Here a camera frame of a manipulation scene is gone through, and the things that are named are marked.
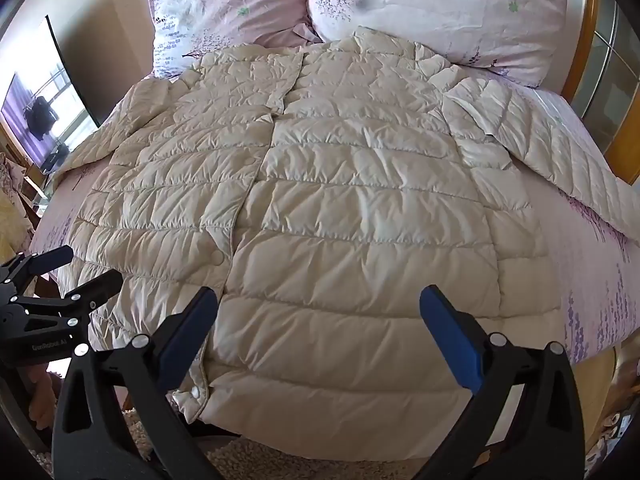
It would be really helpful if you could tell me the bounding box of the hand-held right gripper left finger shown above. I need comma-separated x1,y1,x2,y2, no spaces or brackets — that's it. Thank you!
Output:
51,286,236,480

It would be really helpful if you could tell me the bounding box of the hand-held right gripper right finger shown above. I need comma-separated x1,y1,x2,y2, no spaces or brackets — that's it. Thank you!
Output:
419,285,586,480

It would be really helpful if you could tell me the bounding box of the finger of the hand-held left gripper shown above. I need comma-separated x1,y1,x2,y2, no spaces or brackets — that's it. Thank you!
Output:
0,245,75,287
15,269,124,329

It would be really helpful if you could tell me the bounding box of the cream quilted down jacket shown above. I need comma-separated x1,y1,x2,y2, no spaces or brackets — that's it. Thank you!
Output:
50,27,640,426

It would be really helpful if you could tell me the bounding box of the wooden television cabinet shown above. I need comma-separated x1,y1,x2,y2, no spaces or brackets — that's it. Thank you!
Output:
0,120,63,211

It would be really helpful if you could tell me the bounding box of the black flat television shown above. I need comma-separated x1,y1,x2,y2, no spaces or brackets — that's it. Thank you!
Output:
0,15,108,171

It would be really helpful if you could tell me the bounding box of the beige shaggy rug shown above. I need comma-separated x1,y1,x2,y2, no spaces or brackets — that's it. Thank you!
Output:
120,407,436,480

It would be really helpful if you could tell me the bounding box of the pink floral pillow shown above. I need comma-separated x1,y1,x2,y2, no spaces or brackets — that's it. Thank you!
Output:
306,0,571,88
142,0,321,81

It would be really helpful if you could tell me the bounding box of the wooden headboard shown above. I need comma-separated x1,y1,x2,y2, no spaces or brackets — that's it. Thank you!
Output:
560,0,640,186

